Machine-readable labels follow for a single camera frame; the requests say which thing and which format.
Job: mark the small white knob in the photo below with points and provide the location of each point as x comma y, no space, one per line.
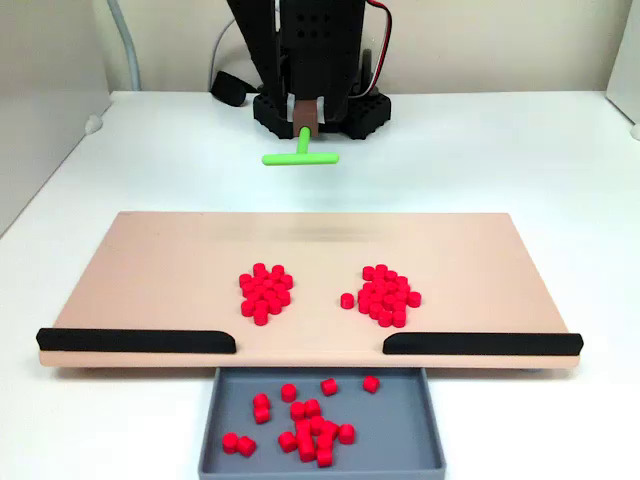
636,132
93,125

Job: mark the green T pusher brown block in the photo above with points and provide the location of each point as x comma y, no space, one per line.
302,159

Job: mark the white panel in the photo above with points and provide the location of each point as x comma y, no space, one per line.
627,60

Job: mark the red cylindrical granule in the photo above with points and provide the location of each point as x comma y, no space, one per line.
375,309
260,317
369,271
283,299
390,275
413,298
298,410
245,278
388,299
346,433
324,456
278,269
265,289
248,289
230,442
271,296
398,307
302,425
367,286
286,279
331,429
379,290
381,269
307,452
347,300
267,276
403,288
384,318
362,294
324,441
261,400
276,283
376,276
375,298
261,415
261,305
364,304
312,407
256,283
259,268
398,318
288,392
304,438
274,306
370,384
400,280
378,282
256,296
287,442
317,425
328,386
400,295
285,290
247,306
246,446
391,286

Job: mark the black table clamp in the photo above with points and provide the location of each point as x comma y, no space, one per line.
227,87

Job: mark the white flexible conduit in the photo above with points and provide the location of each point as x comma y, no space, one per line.
131,50

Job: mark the black guard strip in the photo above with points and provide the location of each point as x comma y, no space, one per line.
125,341
480,344

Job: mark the grey tray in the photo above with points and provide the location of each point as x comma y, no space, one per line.
390,435

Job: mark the beige board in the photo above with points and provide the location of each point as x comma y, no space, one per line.
150,280

